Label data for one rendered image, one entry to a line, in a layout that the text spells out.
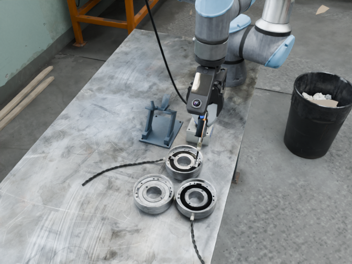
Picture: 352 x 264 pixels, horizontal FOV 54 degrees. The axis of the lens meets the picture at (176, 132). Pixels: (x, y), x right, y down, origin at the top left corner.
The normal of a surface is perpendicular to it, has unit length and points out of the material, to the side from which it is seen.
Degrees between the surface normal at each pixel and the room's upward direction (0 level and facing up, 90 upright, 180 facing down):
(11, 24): 90
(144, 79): 0
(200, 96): 32
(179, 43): 0
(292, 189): 0
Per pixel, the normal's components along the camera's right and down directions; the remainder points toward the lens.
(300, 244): 0.00, -0.73
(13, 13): 0.95, 0.21
